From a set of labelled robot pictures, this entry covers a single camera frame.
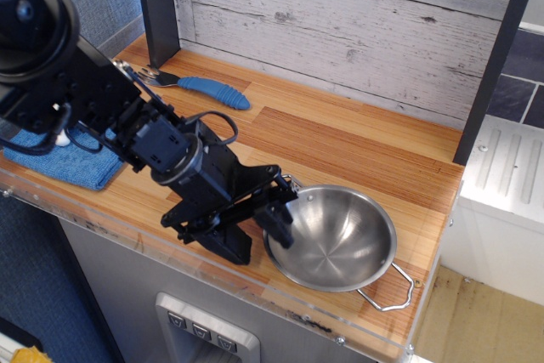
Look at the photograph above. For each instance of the white toy mushroom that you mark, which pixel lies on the white toy mushroom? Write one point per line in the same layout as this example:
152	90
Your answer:
62	140

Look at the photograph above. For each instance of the blue folded microfiber cloth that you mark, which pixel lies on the blue folded microfiber cloth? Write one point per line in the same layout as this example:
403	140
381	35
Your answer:
73	165

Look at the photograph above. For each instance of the dark frame post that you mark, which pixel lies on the dark frame post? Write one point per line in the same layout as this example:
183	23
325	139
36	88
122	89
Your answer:
161	30
498	56

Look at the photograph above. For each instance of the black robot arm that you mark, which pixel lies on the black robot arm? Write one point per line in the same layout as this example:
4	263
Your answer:
53	79

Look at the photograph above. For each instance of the yellow object at corner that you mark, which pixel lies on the yellow object at corner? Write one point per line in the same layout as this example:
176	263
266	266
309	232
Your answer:
29	355

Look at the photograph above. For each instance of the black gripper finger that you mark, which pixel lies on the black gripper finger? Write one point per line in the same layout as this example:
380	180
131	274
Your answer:
275	219
229	242

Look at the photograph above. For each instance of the dark right frame post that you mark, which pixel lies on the dark right frame post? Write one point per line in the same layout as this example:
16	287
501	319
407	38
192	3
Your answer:
498	56

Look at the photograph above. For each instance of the dark left frame post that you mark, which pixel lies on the dark left frame post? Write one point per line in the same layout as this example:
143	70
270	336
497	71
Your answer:
161	30

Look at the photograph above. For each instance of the blue handled metal spork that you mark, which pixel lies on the blue handled metal spork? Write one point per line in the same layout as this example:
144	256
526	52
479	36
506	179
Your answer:
219	91

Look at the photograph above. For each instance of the small stainless steel wok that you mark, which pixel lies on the small stainless steel wok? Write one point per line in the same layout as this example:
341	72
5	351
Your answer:
343	241

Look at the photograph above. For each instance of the silver toy dispenser panel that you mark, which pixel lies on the silver toy dispenser panel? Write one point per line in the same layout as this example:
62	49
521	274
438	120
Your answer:
194	335

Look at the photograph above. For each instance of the white ribbed cabinet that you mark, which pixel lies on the white ribbed cabinet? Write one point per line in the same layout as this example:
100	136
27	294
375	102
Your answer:
495	234

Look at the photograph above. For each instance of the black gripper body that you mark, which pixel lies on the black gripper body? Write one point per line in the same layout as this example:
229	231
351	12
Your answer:
214	187

